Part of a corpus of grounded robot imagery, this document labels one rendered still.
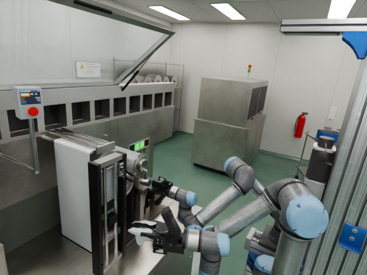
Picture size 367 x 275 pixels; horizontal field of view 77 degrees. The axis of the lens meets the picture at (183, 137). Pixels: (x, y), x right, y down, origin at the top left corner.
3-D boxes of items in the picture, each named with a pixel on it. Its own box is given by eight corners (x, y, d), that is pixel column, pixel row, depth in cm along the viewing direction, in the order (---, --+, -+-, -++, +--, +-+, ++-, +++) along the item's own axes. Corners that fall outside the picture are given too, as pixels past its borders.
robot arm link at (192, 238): (199, 237, 79) (199, 224, 87) (185, 235, 80) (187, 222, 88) (196, 256, 81) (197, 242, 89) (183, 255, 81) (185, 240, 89)
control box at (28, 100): (22, 121, 72) (17, 88, 69) (15, 117, 76) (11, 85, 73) (46, 118, 77) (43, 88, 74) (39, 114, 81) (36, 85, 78)
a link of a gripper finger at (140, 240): (125, 246, 82) (152, 248, 82) (126, 231, 81) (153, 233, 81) (127, 241, 85) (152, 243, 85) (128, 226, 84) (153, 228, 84)
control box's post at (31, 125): (35, 173, 82) (29, 118, 76) (33, 171, 83) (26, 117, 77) (40, 171, 83) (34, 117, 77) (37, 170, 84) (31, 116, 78)
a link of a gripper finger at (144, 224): (130, 235, 88) (153, 241, 86) (131, 221, 87) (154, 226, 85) (134, 231, 91) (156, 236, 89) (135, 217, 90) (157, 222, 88)
